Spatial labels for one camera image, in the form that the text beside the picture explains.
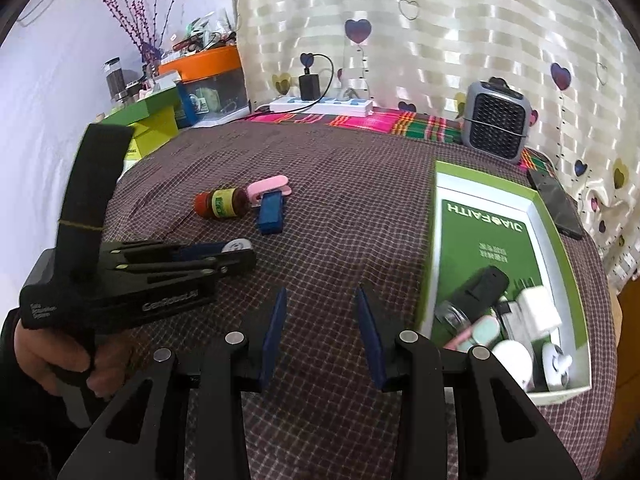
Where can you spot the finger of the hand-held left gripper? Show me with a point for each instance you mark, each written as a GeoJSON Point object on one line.
{"type": "Point", "coordinates": [220, 266]}
{"type": "Point", "coordinates": [165, 250]}

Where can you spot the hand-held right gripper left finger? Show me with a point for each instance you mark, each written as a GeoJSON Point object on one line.
{"type": "Point", "coordinates": [272, 340]}

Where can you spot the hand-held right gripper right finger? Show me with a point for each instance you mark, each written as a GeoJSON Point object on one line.
{"type": "Point", "coordinates": [370, 340]}

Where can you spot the small white round disc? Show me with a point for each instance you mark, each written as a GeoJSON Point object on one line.
{"type": "Point", "coordinates": [234, 246]}

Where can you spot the pink and mint case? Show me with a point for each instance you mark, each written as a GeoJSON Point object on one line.
{"type": "Point", "coordinates": [474, 336]}

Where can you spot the black clip device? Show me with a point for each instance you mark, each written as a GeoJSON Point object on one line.
{"type": "Point", "coordinates": [477, 290]}

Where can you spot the white cap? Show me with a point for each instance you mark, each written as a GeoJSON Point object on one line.
{"type": "Point", "coordinates": [510, 360]}

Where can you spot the green and white cardboard box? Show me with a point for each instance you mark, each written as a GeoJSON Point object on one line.
{"type": "Point", "coordinates": [475, 230]}

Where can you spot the white square adapter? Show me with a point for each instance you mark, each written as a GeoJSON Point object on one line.
{"type": "Point", "coordinates": [539, 314]}

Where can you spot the person's left hand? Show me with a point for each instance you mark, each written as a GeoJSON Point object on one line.
{"type": "Point", "coordinates": [70, 360]}

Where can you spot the red cap brown bottle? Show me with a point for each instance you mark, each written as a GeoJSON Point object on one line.
{"type": "Point", "coordinates": [222, 202]}

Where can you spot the blue rectangular block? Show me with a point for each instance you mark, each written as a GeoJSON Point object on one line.
{"type": "Point", "coordinates": [271, 211]}

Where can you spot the pink clip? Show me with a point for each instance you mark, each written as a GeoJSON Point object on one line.
{"type": "Point", "coordinates": [270, 187]}

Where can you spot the yellow green boxes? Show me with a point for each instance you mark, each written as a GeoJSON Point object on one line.
{"type": "Point", "coordinates": [142, 110]}

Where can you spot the blue printed box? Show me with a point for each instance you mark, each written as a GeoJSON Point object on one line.
{"type": "Point", "coordinates": [196, 106]}

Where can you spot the dark clear storage box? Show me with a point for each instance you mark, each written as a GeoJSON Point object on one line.
{"type": "Point", "coordinates": [220, 95]}

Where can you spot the glass jar with black lid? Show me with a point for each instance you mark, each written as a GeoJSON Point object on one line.
{"type": "Point", "coordinates": [115, 80]}

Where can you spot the orange box lid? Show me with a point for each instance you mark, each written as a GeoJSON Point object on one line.
{"type": "Point", "coordinates": [200, 62]}

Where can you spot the white power strip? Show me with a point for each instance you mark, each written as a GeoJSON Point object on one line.
{"type": "Point", "coordinates": [325, 106]}

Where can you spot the black charger plug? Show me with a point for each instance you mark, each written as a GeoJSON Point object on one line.
{"type": "Point", "coordinates": [309, 87]}

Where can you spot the colourful plaid cloth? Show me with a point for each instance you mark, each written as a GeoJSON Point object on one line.
{"type": "Point", "coordinates": [380, 122]}

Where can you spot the black smartphone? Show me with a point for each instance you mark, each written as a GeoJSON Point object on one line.
{"type": "Point", "coordinates": [555, 202]}

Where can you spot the dried purple flower branches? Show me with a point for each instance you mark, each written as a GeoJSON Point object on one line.
{"type": "Point", "coordinates": [145, 15]}

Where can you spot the grey desktop fan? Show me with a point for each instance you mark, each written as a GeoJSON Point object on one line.
{"type": "Point", "coordinates": [495, 115]}

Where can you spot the heart print curtain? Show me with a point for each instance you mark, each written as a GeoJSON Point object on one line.
{"type": "Point", "coordinates": [450, 25]}

